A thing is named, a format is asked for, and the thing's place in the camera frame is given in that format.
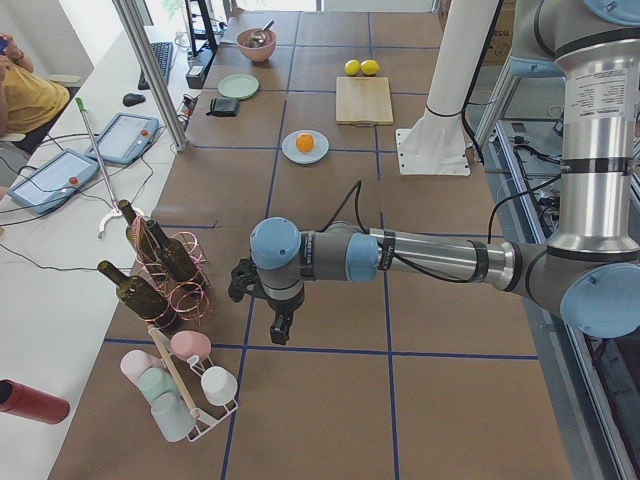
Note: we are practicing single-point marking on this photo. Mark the pale pink cup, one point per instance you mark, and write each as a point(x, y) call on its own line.
point(135, 362)

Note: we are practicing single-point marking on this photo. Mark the dark glass wine bottle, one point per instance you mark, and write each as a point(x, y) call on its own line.
point(136, 235)
point(174, 256)
point(137, 294)

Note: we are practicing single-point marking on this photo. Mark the light green plate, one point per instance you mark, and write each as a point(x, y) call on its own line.
point(238, 86)

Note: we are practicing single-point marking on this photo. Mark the metal scoop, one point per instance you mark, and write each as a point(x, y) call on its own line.
point(260, 36)

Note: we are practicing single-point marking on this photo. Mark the yellow lemon lower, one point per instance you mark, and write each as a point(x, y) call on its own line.
point(352, 67)

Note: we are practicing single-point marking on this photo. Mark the person in yellow shirt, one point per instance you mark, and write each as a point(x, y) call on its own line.
point(30, 105)

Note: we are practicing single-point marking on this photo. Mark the black computer mouse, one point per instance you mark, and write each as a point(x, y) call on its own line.
point(132, 99)

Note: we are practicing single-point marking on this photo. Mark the teach pendant tablet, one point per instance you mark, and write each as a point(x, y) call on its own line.
point(125, 138)
point(54, 182)

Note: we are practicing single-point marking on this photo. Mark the pink bowl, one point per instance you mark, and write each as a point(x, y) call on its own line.
point(256, 50)

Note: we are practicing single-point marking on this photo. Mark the grabber stick with white hook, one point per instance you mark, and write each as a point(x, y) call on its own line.
point(115, 211)

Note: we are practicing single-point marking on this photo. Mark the black gripper arm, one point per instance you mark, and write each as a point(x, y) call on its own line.
point(285, 306)

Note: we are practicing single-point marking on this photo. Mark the white cup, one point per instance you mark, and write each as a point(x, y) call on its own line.
point(219, 385)

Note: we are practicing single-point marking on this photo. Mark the white wire cup rack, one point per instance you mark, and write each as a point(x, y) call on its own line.
point(187, 376)

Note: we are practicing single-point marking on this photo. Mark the dark grey folded cloth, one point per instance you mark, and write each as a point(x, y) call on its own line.
point(223, 107)

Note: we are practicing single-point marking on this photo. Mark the teach pendant tablet near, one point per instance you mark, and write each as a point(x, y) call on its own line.
point(54, 182)

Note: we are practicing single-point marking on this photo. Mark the aluminium frame post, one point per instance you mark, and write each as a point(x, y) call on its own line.
point(134, 28)

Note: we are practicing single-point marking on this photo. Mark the copper wire bottle rack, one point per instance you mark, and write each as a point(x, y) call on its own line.
point(189, 300)

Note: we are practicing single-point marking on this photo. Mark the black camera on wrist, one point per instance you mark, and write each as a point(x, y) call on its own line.
point(245, 281)

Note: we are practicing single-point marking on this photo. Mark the pale blue cup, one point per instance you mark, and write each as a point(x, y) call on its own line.
point(172, 417)

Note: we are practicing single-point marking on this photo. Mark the orange mandarin fruit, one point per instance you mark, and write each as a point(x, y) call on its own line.
point(305, 142)

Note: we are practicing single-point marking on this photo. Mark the red cylindrical flask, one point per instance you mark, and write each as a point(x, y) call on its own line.
point(26, 402)

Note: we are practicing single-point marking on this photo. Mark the yellow lemon upper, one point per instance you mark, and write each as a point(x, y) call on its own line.
point(369, 67)

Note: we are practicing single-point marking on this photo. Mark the mint green cup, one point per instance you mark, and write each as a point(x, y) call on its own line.
point(154, 382)

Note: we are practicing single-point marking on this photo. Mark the teach pendant tablet far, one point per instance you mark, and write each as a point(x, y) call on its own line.
point(125, 138)

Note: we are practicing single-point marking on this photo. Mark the light blue plate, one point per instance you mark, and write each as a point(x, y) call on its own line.
point(320, 150)

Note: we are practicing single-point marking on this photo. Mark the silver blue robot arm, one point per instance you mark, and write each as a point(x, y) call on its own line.
point(385, 248)

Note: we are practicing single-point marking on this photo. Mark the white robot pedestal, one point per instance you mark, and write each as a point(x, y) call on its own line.
point(436, 145)

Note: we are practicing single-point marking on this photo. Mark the black computer box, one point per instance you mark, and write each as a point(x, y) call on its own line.
point(199, 69)

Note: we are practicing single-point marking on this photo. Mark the bamboo cutting board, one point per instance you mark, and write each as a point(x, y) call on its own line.
point(363, 101)

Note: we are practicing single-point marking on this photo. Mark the yellow lemon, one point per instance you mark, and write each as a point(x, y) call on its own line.
point(369, 67)
point(352, 67)

